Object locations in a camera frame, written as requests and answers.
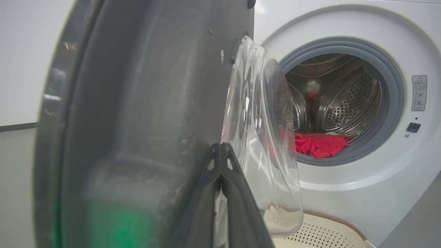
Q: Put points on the cream perforated laundry basket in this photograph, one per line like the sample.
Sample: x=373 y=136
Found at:
x=320 y=234

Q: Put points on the black round washer door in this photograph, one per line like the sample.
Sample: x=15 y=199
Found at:
x=137 y=103

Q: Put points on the white front-load washing machine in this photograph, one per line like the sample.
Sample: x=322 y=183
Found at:
x=344 y=199

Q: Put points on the stainless steel washing machine drum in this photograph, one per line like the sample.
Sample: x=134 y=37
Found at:
x=348 y=103

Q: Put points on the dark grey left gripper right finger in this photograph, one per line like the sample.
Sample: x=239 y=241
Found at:
x=241 y=213

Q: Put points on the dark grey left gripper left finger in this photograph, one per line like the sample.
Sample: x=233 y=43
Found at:
x=203 y=206

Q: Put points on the grey rubber door gasket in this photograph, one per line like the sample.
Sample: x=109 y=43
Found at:
x=392 y=103

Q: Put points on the round white filter cover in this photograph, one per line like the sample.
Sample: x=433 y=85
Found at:
x=358 y=229

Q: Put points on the red garment with white trim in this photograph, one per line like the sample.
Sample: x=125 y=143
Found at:
x=324 y=144

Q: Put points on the grey instruction sticker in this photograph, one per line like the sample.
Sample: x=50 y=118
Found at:
x=419 y=93

